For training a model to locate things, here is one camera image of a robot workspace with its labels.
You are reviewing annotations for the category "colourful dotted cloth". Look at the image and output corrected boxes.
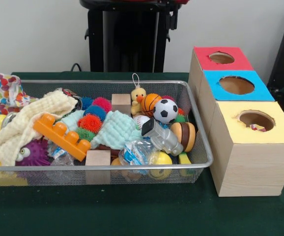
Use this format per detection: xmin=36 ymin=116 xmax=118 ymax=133
xmin=0 ymin=73 xmax=38 ymax=115
xmin=249 ymin=123 xmax=268 ymax=132

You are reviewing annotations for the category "wooden box with three holes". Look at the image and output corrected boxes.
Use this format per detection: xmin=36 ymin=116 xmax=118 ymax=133
xmin=188 ymin=45 xmax=284 ymax=197

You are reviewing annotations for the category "small orange basketball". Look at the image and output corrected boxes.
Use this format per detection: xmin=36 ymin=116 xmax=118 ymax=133
xmin=141 ymin=93 xmax=163 ymax=117

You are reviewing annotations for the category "yellow rubber duck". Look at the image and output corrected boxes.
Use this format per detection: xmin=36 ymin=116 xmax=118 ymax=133
xmin=130 ymin=73 xmax=147 ymax=116

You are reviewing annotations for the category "small black white soccer ball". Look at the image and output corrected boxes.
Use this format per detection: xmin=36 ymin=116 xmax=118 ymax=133
xmin=153 ymin=98 xmax=179 ymax=124

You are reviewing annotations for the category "small wooden cube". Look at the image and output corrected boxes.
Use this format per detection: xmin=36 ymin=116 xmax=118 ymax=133
xmin=111 ymin=93 xmax=132 ymax=116

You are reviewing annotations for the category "mint green waffle cloth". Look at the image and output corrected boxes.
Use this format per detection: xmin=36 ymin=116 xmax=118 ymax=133
xmin=58 ymin=109 xmax=142 ymax=150

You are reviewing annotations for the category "silver plastic toy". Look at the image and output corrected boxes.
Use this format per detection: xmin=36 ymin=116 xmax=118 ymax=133
xmin=141 ymin=118 xmax=184 ymax=157

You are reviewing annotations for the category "toy hamburger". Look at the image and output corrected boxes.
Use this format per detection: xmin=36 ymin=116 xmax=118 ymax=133
xmin=170 ymin=121 xmax=196 ymax=152

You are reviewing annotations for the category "orange plastic building block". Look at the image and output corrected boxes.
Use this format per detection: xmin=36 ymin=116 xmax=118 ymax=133
xmin=32 ymin=113 xmax=92 ymax=162

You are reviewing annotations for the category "cream waffle cloth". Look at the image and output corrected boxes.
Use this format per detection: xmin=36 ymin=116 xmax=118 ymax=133
xmin=0 ymin=89 xmax=79 ymax=167

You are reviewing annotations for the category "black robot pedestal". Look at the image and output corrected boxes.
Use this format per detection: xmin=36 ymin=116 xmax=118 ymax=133
xmin=79 ymin=0 xmax=183 ymax=73

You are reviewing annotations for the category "black cable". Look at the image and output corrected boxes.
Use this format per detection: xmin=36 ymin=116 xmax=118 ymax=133
xmin=70 ymin=62 xmax=84 ymax=72

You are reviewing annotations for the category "silver wire mesh bin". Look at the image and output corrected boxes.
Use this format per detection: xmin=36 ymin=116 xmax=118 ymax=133
xmin=0 ymin=79 xmax=214 ymax=187

